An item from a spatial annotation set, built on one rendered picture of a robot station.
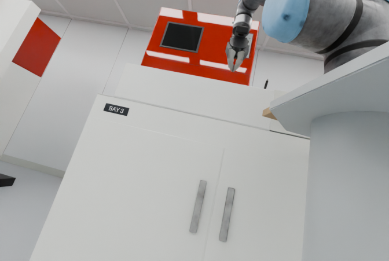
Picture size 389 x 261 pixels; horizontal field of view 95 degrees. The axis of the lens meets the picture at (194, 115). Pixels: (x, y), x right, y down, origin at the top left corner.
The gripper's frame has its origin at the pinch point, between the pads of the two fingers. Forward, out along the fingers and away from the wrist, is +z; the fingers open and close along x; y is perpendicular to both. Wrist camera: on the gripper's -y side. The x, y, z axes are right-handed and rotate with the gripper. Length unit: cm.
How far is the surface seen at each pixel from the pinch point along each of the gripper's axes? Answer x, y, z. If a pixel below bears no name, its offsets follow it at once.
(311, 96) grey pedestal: -11.1, -35.4, 24.5
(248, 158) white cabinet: -9.8, -4.5, 33.2
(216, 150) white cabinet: 0.2, -4.6, 32.8
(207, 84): 7.8, -4.2, 11.2
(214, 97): 4.4, -4.2, 15.4
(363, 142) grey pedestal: -19.6, -33.9, 29.5
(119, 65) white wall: 186, 207, -91
